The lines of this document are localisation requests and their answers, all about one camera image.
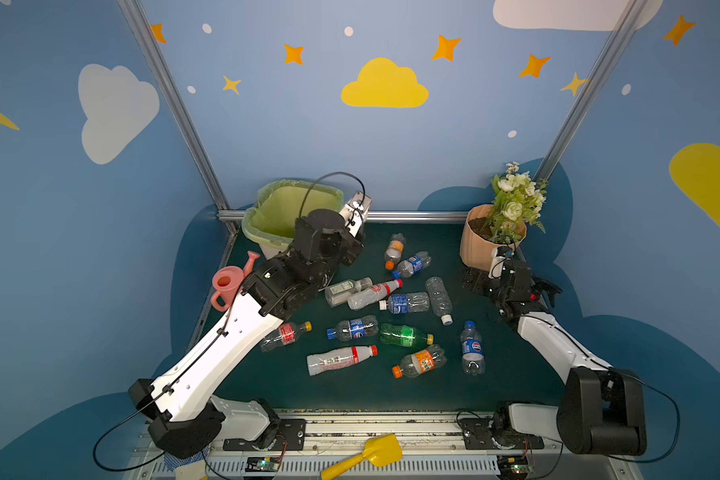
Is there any red cap white bottle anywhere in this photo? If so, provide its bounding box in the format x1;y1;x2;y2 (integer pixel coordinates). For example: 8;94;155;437
347;279;403;311

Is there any white label clear bottle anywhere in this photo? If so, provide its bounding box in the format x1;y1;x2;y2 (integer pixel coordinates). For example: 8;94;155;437
324;277;373;308

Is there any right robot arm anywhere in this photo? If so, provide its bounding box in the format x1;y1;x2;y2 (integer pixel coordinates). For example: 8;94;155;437
463;257;647;457

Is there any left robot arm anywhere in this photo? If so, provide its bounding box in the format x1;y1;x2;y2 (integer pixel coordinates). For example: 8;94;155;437
129;200;369;459

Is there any white plastic waste bin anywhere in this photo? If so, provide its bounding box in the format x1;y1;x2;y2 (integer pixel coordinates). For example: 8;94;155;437
257;238;291;259

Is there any green bin liner bag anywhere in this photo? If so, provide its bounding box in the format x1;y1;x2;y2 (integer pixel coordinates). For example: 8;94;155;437
242;180;345;243

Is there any beige ribbed flower pot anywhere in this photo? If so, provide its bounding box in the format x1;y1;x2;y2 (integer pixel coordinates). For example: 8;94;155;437
460;204;501;271

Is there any clear ribbed bottle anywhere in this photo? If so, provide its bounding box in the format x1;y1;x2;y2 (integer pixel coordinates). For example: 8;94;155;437
425;276;453;326

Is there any pepsi bottle right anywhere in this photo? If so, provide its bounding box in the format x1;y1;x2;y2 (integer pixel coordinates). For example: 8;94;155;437
460;321;486;376

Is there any artificial white flower plant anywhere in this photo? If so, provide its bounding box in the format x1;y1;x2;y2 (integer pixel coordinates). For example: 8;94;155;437
483;162;548;245

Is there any blue label white cap bottle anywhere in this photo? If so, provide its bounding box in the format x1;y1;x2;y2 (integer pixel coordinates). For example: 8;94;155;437
378;292;430;315

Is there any small blue label bottle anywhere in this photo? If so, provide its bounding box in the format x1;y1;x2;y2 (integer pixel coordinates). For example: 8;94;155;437
392;251;432;279

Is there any green soda bottle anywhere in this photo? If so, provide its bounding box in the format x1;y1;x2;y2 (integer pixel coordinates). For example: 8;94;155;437
380;323;434;348

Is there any orange cap orange label bottle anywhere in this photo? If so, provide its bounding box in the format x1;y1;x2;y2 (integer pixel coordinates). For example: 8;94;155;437
392;344;447;379

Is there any pepsi bottle lying left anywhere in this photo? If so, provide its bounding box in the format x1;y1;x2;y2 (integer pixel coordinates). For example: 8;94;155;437
326;315;380;341

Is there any right circuit board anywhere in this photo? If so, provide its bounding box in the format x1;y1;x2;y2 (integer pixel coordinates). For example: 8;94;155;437
497;456;532;480

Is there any circuit board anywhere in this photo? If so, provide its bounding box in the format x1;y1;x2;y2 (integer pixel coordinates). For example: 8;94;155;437
497;456;532;480
245;457;281;474

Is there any yellow toy shovel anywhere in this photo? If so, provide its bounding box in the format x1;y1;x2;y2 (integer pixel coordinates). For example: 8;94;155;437
321;434;403;480

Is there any red label yellow cap bottle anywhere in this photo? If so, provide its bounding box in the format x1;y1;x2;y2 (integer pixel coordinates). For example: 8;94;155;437
260;321;312;352

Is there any pink watering can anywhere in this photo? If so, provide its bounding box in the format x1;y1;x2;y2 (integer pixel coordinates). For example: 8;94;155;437
210;251;261;312

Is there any left circuit board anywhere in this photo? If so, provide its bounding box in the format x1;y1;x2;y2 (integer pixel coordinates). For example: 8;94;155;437
245;457;281;474

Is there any white blue work glove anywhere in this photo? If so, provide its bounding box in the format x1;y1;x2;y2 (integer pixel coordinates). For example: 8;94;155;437
163;449;208;480

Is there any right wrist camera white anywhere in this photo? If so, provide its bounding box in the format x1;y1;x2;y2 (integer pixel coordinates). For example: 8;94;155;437
488;245;513;279

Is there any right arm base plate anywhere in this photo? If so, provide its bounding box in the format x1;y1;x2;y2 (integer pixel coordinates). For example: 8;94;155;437
456;417;545;450

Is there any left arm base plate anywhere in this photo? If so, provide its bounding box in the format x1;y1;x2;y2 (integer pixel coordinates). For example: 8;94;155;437
222;418;307;452

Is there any aluminium frame post right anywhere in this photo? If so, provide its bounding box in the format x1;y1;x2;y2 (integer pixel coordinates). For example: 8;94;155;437
533;0;649;181

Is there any aluminium frame post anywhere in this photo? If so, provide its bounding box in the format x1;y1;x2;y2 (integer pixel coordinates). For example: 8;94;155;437
533;0;649;181
116;0;232;211

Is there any aluminium frame post left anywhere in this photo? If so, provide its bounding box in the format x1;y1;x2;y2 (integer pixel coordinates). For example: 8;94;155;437
116;0;232;211

